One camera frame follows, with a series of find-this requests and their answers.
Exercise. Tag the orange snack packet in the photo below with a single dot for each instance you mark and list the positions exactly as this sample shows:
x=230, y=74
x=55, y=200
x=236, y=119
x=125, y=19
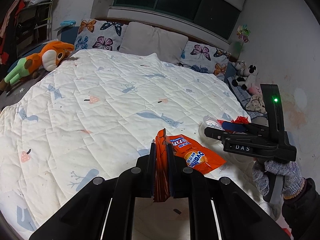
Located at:
x=197, y=158

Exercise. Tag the red crinkled wrapper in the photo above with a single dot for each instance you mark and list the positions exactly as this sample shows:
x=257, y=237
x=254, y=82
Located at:
x=241, y=119

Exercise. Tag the person's right hand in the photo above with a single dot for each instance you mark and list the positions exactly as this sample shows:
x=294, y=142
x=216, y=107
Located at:
x=290, y=172

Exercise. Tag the spotted beige cloth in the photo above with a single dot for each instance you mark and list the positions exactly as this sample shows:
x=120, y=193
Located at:
x=256, y=103

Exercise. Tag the colourful pinwheel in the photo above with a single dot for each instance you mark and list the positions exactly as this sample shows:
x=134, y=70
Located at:
x=243, y=33

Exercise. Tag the black white cow plush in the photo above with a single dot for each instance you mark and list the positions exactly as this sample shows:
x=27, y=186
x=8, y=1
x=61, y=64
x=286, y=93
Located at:
x=240, y=67
x=248, y=76

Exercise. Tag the blue patterned bedding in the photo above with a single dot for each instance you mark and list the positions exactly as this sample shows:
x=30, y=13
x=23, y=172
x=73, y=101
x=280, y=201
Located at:
x=237, y=90

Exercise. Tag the person's right forearm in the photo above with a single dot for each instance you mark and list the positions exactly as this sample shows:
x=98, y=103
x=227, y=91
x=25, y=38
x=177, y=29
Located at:
x=305, y=210

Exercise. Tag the grey pillow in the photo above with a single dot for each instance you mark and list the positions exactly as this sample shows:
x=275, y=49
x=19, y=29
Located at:
x=152, y=42

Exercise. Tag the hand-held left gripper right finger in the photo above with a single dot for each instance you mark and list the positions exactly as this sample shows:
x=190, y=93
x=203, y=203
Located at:
x=171, y=175

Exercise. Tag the hanging red clothes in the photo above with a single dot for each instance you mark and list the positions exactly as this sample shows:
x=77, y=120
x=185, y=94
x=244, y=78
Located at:
x=10, y=30

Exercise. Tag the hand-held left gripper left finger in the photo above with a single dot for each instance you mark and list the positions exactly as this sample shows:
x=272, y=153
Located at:
x=150, y=175

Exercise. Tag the orange plush toy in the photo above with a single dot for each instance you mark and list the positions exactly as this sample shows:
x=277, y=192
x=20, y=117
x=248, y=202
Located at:
x=50, y=55

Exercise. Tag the clear plastic heart container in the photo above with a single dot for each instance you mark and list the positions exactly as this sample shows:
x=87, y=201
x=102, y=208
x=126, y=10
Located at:
x=208, y=122

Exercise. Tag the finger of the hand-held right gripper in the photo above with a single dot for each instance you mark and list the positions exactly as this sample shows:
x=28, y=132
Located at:
x=213, y=133
x=235, y=126

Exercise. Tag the metal clothes rack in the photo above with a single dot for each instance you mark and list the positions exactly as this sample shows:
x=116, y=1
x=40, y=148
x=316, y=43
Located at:
x=37, y=15

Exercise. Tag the pink plush toy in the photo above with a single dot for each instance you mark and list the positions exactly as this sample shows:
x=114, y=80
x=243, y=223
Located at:
x=255, y=90

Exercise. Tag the teal plastic item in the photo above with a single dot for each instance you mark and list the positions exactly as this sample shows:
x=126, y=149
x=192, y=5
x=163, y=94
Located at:
x=68, y=23

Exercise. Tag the butterfly print pillow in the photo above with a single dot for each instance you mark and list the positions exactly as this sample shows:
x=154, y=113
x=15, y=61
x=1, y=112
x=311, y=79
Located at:
x=205, y=55
x=100, y=35

